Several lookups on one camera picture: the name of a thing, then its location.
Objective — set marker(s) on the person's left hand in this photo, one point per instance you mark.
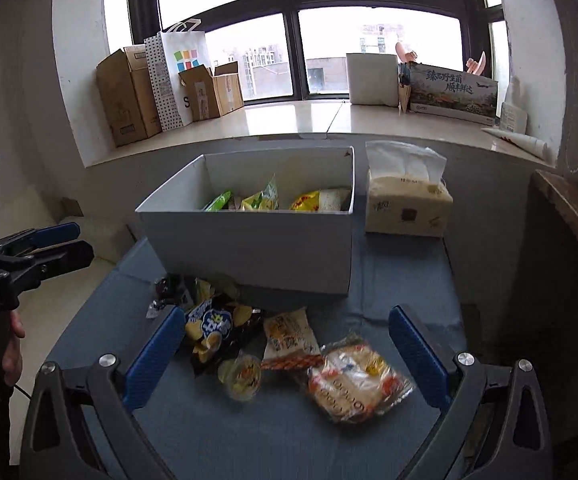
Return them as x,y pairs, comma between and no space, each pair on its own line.
14,355

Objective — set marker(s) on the dark snack packet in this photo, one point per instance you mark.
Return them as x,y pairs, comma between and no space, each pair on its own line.
174,287

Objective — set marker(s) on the beige tissue pack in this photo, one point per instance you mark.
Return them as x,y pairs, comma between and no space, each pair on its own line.
409,205

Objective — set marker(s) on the black window frame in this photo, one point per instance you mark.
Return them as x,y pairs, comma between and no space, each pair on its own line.
293,20

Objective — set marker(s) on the brown stone counter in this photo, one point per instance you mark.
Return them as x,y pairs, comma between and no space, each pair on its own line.
574,210

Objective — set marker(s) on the clear bread packet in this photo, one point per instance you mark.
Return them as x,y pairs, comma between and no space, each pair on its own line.
354,385

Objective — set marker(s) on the yellow green snack packet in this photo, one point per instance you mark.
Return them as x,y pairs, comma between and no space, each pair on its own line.
264,200

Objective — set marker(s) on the long white snack packet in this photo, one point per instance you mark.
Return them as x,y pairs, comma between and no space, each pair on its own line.
336,199

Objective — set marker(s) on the dotted white paper bag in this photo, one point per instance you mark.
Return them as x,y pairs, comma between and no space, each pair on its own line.
176,80

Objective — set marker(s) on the brown cardboard piece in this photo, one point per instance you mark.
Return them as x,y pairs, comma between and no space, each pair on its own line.
71,207

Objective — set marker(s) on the clear jelly cup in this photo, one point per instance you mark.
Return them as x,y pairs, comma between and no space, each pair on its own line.
241,377

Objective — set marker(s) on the plain white box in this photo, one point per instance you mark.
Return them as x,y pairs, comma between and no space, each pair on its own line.
371,80

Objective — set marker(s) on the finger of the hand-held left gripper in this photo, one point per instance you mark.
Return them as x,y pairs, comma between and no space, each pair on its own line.
54,232
64,257

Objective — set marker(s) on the beige orange snack packet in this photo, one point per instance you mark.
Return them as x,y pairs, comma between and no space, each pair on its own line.
289,335

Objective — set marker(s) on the large brown cardboard box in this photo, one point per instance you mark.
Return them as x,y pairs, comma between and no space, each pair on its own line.
124,100

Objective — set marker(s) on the white cardboard box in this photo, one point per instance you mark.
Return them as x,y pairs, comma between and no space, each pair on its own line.
249,250

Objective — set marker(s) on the blue yellow chips packet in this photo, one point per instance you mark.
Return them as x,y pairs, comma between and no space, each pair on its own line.
214,327

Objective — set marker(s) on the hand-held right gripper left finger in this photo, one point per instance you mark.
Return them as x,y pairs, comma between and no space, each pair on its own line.
151,360

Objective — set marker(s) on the long printed carton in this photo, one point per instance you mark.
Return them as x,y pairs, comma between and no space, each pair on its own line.
454,95

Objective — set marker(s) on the white lotion bottle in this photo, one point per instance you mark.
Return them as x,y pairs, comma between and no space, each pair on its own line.
513,112

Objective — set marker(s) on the blue table cloth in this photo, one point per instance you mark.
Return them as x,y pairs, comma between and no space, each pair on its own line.
269,440

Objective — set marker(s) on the small open cardboard box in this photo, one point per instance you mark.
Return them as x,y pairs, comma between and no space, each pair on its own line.
219,92

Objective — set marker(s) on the white tube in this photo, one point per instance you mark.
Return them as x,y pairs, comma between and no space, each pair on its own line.
519,141

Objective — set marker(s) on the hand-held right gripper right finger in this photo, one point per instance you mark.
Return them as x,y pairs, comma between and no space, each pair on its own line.
419,360

